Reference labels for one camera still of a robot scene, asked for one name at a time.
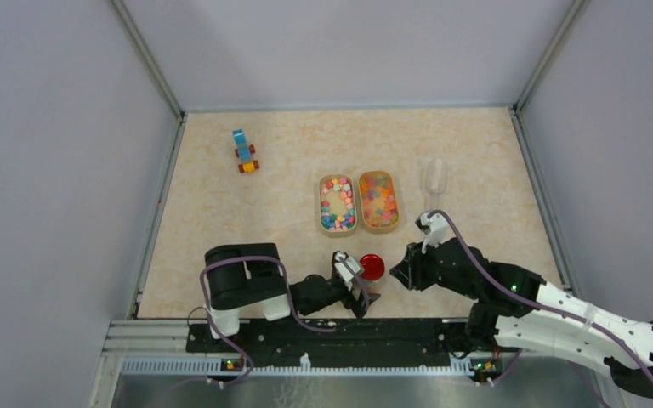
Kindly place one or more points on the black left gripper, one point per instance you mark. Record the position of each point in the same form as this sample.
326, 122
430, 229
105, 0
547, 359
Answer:
360, 305

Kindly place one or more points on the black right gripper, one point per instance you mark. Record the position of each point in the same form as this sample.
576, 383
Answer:
410, 270

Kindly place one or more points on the red jar lid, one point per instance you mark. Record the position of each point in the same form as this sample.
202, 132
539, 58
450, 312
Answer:
373, 267

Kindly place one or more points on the clear plastic scoop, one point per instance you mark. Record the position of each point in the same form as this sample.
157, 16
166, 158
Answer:
435, 183

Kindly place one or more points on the clear plastic jar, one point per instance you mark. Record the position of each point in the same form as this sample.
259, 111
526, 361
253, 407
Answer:
373, 286

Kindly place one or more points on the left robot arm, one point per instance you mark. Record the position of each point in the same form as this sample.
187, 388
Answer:
236, 276

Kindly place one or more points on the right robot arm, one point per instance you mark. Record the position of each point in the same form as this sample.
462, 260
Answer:
517, 309

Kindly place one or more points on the beige tray translucent candies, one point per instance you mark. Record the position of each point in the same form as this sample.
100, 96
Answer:
380, 209

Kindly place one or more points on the beige tray opaque candies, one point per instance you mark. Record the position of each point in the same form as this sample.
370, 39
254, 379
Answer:
337, 204

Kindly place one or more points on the blue toy car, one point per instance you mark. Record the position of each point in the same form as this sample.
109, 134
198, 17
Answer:
244, 152

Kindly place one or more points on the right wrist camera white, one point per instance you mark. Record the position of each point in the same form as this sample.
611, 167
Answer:
434, 226

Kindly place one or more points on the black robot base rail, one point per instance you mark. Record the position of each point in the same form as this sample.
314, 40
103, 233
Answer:
346, 343

